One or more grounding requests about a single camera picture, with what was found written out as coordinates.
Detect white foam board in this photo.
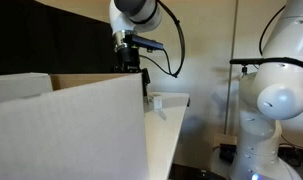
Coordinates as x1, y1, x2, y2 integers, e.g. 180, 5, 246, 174
0, 72, 151, 180

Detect small white glasses box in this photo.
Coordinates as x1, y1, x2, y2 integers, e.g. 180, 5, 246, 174
146, 93, 164, 111

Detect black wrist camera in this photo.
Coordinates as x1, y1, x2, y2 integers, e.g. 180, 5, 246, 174
130, 33, 165, 53

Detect black pole clamp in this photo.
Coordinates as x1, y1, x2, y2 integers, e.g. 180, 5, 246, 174
229, 58, 256, 77

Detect black floor cables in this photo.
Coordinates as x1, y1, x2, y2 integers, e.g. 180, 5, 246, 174
278, 134, 303, 174

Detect black computer monitor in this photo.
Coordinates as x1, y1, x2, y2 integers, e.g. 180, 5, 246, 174
0, 0, 62, 77
59, 8, 120, 75

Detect black rounded object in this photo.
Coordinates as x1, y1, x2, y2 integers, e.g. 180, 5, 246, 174
168, 163, 227, 180

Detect small tan cardboard box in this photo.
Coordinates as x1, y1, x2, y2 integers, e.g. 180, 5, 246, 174
213, 133, 239, 149

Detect black electronic box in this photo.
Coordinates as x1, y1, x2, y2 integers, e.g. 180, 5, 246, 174
218, 143, 238, 164

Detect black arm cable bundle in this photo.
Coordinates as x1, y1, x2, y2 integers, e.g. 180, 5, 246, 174
258, 4, 303, 109

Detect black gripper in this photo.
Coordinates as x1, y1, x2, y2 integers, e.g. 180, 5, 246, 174
111, 45, 152, 98

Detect thin grey stand pole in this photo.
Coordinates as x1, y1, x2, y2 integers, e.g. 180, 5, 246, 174
224, 0, 241, 136

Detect black cable strap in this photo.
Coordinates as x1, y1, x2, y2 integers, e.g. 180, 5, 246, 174
255, 57, 303, 76

